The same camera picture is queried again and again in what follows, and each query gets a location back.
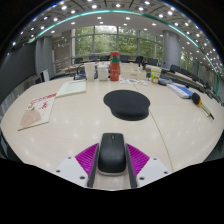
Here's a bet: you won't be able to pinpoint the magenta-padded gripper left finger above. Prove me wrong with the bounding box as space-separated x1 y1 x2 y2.
54 142 101 189

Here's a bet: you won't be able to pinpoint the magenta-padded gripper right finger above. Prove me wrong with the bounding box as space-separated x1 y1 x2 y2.
125 142 171 190

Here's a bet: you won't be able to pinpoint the black computer mouse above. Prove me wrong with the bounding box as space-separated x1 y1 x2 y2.
97 132 128 177

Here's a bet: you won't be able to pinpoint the black mouse pad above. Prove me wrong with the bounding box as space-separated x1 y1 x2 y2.
103 89 152 122

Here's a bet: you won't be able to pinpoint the red and white fan pamphlet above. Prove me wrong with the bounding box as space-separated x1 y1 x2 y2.
17 92 58 131

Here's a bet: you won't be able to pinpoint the white booklet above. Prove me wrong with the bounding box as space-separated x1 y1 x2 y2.
55 79 87 98

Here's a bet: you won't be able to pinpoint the black and yellow microphone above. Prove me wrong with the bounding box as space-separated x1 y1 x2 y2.
191 92 215 120

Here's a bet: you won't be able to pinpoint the blue folder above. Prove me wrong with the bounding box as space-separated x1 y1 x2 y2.
166 83 194 100

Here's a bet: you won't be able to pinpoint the dark grey pouch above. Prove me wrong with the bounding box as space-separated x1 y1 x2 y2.
157 75 174 86

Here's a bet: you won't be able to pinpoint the colourful sticker sheet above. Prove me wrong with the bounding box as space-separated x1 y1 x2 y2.
119 77 150 87

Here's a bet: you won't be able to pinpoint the green and white paper cup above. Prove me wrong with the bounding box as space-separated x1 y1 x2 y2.
150 65 162 84

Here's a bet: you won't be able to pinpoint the cream desk organizer box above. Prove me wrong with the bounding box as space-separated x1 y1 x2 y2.
119 62 148 81

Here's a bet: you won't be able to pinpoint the white lidded mug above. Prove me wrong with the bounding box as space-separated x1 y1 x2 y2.
96 63 110 82

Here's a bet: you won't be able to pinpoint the dark office chairs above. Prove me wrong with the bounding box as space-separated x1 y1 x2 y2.
73 54 222 102

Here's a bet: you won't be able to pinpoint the red thermos bottle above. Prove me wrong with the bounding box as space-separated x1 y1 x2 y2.
109 50 121 82

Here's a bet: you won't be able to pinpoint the ceiling lights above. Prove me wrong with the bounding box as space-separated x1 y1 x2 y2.
11 0 224 68

